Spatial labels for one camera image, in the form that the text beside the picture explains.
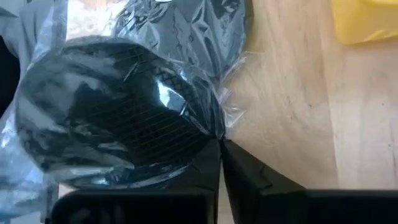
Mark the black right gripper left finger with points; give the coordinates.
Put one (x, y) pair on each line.
(155, 208)

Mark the yellow slotted plastic basket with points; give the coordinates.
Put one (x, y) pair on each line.
(363, 21)

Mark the black item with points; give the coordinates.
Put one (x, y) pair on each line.
(109, 118)
(186, 34)

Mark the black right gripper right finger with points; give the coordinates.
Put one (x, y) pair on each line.
(280, 205)

